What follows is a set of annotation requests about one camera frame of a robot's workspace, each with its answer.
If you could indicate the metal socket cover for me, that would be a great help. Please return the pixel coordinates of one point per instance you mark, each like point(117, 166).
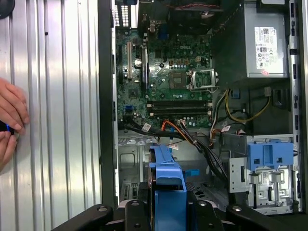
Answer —
point(214, 78)

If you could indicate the hard disk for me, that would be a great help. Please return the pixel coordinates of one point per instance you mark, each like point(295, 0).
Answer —
point(168, 168)

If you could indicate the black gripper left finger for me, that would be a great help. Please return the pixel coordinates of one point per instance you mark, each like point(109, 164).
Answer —
point(142, 211)

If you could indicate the CPU socket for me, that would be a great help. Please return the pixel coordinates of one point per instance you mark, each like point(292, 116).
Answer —
point(178, 80)

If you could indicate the green motherboard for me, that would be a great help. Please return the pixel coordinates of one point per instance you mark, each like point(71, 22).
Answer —
point(168, 93)

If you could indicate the black PC case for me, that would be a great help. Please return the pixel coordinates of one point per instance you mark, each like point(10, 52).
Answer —
point(106, 96)

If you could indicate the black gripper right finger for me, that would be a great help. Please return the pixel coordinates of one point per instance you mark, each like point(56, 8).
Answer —
point(202, 216)

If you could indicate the person's left hand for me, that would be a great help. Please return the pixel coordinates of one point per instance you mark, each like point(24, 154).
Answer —
point(14, 106)

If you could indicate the blue plastic drive latch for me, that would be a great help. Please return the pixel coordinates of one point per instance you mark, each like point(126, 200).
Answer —
point(255, 151)

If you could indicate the black round knob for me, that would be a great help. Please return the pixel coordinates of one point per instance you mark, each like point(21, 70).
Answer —
point(6, 9)

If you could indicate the metal locking lever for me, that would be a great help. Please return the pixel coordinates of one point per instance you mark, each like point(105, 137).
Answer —
point(204, 91)

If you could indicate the person's right hand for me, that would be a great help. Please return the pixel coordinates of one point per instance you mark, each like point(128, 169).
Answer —
point(7, 146)

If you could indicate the black RAM slot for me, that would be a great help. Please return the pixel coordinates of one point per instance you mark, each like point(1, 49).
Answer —
point(178, 111)
point(178, 104)

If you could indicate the grey power supply unit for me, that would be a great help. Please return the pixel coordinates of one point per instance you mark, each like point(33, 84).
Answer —
point(250, 48)

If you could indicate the black case fan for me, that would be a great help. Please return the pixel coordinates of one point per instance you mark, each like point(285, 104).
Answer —
point(192, 8)

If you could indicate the metal optical drive cage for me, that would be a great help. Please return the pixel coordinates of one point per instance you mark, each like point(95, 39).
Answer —
point(237, 173)

